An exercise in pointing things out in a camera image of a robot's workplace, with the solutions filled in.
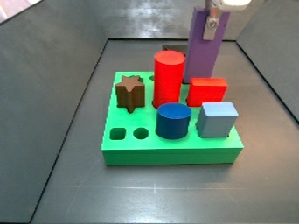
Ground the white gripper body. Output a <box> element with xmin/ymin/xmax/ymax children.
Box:
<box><xmin>219</xmin><ymin>0</ymin><xmax>251</xmax><ymax>11</ymax></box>

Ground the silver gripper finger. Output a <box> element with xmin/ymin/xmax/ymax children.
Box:
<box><xmin>203</xmin><ymin>0</ymin><xmax>221</xmax><ymax>40</ymax></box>

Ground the purple arch block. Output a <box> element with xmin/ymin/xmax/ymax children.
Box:
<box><xmin>183</xmin><ymin>6</ymin><xmax>229</xmax><ymax>83</ymax></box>

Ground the green shape sorter board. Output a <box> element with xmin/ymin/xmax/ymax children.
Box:
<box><xmin>100</xmin><ymin>72</ymin><xmax>243</xmax><ymax>165</ymax></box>

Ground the tall red cylinder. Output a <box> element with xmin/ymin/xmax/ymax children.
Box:
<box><xmin>153</xmin><ymin>50</ymin><xmax>185</xmax><ymax>109</ymax></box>

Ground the red square block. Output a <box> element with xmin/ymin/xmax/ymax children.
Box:
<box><xmin>187</xmin><ymin>78</ymin><xmax>228</xmax><ymax>107</ymax></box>

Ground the brown star block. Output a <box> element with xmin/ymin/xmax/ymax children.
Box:
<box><xmin>115</xmin><ymin>75</ymin><xmax>145</xmax><ymax>113</ymax></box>

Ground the light blue square block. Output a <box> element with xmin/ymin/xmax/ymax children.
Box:
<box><xmin>196</xmin><ymin>102</ymin><xmax>239</xmax><ymax>138</ymax></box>

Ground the dark blue cylinder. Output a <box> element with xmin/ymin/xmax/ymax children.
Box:
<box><xmin>155</xmin><ymin>102</ymin><xmax>192</xmax><ymax>139</ymax></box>

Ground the dark metal bracket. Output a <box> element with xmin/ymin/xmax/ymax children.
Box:
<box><xmin>163</xmin><ymin>45</ymin><xmax>187</xmax><ymax>54</ymax></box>

